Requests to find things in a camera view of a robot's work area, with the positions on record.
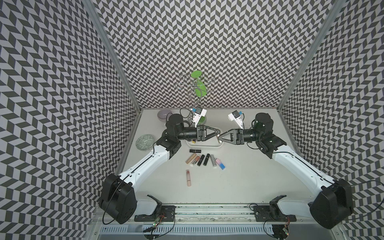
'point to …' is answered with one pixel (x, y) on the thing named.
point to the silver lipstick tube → (213, 160)
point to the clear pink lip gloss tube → (188, 178)
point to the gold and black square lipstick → (194, 140)
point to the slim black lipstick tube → (194, 150)
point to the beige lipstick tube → (190, 158)
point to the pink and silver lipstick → (195, 160)
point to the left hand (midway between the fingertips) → (218, 134)
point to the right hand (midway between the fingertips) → (220, 142)
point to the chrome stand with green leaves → (198, 86)
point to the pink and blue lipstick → (222, 166)
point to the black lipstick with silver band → (202, 157)
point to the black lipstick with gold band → (206, 160)
